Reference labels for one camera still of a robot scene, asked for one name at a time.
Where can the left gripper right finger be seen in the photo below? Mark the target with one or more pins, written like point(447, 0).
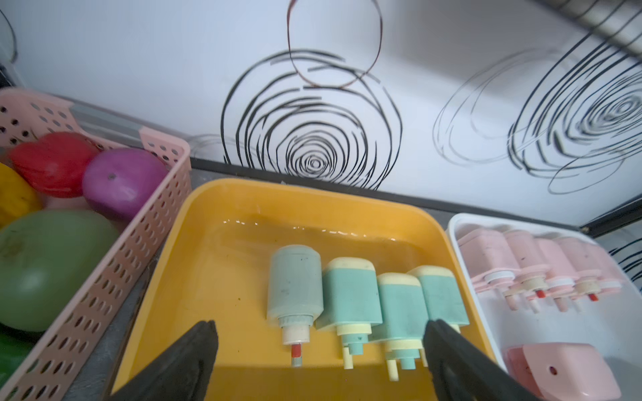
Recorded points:
point(460, 371)

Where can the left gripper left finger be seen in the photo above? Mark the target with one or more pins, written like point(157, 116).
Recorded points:
point(181, 372)

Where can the pink sharpener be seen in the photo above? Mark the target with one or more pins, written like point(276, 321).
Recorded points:
point(490, 262)
point(533, 267)
point(561, 278)
point(611, 281)
point(588, 272)
point(562, 371)

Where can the yellow plastic storage box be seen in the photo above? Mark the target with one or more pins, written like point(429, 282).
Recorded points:
point(215, 266)

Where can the green sharpener square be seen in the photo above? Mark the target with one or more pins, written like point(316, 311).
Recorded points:
point(352, 306)

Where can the green sharpener round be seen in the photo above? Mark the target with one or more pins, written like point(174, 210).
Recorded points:
point(295, 298)

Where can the white plastic storage box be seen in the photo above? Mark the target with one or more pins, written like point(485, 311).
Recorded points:
point(612, 325)

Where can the light green toy apple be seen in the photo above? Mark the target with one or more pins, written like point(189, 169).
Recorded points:
point(45, 258)

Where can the magenta toy fruit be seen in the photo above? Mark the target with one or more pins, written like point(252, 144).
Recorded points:
point(117, 183)

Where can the yellow toy fruit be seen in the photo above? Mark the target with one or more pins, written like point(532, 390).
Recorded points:
point(18, 198)

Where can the red toy fruit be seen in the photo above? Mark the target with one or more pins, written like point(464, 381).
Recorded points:
point(55, 164)

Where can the pink perforated basket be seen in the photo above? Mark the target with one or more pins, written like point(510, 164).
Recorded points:
point(56, 359)

